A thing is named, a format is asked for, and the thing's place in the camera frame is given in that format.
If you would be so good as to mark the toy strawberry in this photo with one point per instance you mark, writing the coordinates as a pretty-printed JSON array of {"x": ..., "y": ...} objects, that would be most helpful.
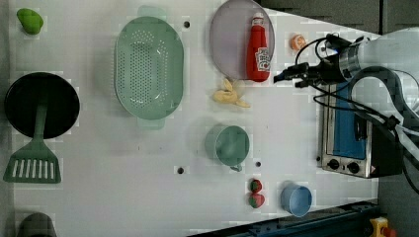
[
  {"x": 255, "y": 186},
  {"x": 256, "y": 200}
]

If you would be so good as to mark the green toy pepper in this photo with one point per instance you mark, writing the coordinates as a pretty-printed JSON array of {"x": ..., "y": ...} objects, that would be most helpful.
[{"x": 30, "y": 20}]

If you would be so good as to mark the yellow red emergency button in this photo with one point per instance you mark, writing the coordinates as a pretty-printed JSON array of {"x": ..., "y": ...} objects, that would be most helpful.
[{"x": 381, "y": 228}]

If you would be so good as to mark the orange slice toy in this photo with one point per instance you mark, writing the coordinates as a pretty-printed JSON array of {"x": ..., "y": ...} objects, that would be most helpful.
[{"x": 297, "y": 42}]

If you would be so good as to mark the yellow banana peel toy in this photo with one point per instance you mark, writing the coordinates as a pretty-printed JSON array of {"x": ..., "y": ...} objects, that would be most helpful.
[{"x": 231, "y": 93}]

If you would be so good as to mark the blue plastic cup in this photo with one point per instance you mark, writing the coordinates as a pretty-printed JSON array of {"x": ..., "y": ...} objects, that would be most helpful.
[{"x": 296, "y": 199}]

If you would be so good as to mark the blue metal frame rail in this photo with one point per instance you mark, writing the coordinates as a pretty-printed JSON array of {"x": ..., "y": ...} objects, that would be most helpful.
[{"x": 349, "y": 220}]

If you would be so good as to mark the green plastic cup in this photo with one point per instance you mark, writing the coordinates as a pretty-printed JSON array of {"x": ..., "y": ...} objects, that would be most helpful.
[{"x": 228, "y": 144}]

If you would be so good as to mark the grey round plate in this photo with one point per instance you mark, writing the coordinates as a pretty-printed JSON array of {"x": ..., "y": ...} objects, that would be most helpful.
[{"x": 229, "y": 34}]

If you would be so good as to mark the black toaster oven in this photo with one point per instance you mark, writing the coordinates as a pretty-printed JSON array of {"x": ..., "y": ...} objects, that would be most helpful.
[{"x": 354, "y": 146}]

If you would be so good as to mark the upper toy strawberry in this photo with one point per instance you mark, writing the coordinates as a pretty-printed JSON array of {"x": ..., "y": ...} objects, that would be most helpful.
[{"x": 255, "y": 186}]

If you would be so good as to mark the green plastic colander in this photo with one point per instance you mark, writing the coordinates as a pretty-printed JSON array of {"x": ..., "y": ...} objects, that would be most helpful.
[{"x": 149, "y": 68}]

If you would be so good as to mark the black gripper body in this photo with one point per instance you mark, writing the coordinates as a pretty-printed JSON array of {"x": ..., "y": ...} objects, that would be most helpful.
[{"x": 326, "y": 72}]

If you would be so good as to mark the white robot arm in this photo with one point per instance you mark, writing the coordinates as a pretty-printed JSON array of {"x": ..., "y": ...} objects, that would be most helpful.
[{"x": 384, "y": 58}]

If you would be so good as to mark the lower toy strawberry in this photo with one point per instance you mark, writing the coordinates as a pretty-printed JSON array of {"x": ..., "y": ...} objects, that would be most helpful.
[{"x": 256, "y": 200}]

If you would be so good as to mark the dark grey cup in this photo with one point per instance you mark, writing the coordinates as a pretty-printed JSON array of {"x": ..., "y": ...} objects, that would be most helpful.
[{"x": 36, "y": 225}]

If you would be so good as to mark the green plastic spatula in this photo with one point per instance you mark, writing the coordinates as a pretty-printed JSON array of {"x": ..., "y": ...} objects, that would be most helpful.
[{"x": 34, "y": 163}]

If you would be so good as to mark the red ketchup bottle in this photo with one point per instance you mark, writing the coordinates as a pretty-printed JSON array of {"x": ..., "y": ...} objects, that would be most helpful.
[{"x": 257, "y": 54}]

